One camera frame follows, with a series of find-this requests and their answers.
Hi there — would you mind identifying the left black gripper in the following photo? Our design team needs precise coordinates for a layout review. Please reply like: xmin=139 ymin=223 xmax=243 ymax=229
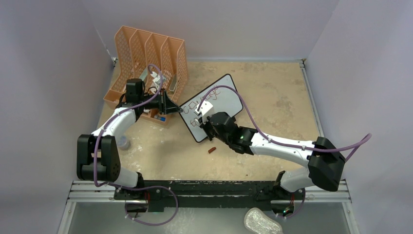
xmin=139 ymin=89 xmax=182 ymax=115

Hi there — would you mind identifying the brown marker cap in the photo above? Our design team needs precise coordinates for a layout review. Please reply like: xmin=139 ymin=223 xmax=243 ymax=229
xmin=208 ymin=147 xmax=216 ymax=154

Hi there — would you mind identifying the black framed whiteboard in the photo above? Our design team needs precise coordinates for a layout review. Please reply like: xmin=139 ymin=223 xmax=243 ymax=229
xmin=179 ymin=74 xmax=244 ymax=143

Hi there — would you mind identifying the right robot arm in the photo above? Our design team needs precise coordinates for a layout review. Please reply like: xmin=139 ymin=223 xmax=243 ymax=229
xmin=197 ymin=112 xmax=345 ymax=198

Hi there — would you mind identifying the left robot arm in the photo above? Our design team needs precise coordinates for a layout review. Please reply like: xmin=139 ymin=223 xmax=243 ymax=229
xmin=76 ymin=78 xmax=182 ymax=199

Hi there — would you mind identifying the grey rounded case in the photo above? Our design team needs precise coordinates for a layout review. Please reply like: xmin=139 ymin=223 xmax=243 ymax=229
xmin=169 ymin=74 xmax=177 ymax=93

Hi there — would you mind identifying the peach plastic file organizer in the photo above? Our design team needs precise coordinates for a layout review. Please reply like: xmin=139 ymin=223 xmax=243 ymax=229
xmin=104 ymin=26 xmax=188 ymax=109

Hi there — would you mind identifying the grey eraser block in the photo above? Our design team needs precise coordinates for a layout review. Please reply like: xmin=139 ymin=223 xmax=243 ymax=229
xmin=139 ymin=69 xmax=148 ymax=83

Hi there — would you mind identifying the clear plastic jar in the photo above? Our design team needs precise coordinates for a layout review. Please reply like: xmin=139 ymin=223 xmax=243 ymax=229
xmin=116 ymin=136 xmax=131 ymax=151

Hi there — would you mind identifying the silver foil pouch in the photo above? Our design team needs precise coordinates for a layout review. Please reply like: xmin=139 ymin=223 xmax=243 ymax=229
xmin=244 ymin=208 xmax=283 ymax=234

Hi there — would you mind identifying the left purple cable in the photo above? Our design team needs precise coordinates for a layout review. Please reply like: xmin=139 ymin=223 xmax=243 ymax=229
xmin=93 ymin=64 xmax=179 ymax=227

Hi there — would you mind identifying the purple cable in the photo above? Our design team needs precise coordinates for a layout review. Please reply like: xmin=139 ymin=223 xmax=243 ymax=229
xmin=197 ymin=85 xmax=372 ymax=160
xmin=93 ymin=64 xmax=179 ymax=227

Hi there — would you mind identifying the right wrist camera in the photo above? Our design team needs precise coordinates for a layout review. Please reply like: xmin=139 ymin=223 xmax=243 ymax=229
xmin=194 ymin=101 xmax=215 ymax=118

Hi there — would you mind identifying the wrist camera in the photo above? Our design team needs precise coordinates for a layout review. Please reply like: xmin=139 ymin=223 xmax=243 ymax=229
xmin=148 ymin=72 xmax=161 ymax=93
xmin=194 ymin=101 xmax=215 ymax=118

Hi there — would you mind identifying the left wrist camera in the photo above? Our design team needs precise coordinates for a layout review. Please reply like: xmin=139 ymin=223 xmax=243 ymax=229
xmin=148 ymin=72 xmax=161 ymax=93

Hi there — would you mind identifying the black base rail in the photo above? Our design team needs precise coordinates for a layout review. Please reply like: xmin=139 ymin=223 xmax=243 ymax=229
xmin=114 ymin=180 xmax=304 ymax=213

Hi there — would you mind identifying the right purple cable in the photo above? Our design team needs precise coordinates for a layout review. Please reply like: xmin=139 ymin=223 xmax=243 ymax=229
xmin=197 ymin=85 xmax=372 ymax=160

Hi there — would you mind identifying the aluminium frame rail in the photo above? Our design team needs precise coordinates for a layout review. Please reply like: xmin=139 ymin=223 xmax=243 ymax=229
xmin=337 ymin=179 xmax=352 ymax=203

